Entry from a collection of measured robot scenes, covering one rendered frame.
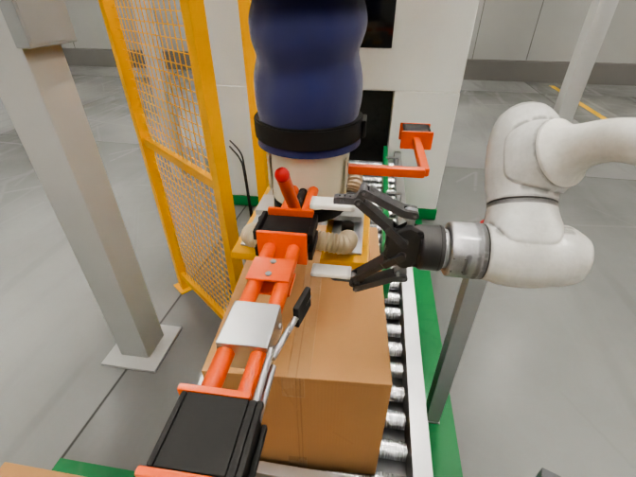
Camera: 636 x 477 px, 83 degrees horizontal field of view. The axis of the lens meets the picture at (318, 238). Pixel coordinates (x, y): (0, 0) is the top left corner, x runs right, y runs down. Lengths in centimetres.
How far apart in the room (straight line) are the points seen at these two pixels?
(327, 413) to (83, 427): 141
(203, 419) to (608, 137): 56
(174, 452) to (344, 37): 61
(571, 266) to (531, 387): 160
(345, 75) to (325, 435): 80
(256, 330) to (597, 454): 185
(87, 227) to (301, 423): 118
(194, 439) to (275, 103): 53
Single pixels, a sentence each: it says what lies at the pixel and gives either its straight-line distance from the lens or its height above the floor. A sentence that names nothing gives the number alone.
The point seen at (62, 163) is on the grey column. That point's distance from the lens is 161.
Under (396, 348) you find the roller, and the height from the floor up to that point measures 55.
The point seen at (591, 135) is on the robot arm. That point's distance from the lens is 60.
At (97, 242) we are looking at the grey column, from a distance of 175.
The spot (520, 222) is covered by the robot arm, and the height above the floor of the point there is 133.
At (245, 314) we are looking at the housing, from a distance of 46.
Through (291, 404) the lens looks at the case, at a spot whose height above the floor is 85.
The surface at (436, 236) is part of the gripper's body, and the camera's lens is 58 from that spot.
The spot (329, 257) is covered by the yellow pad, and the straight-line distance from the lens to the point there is 75.
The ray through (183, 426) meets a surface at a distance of 38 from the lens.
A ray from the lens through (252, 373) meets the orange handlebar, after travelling 41.
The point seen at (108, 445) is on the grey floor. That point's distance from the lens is 200.
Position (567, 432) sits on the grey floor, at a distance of 212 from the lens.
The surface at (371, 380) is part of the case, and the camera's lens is 81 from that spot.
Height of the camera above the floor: 161
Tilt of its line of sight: 34 degrees down
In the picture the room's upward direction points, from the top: straight up
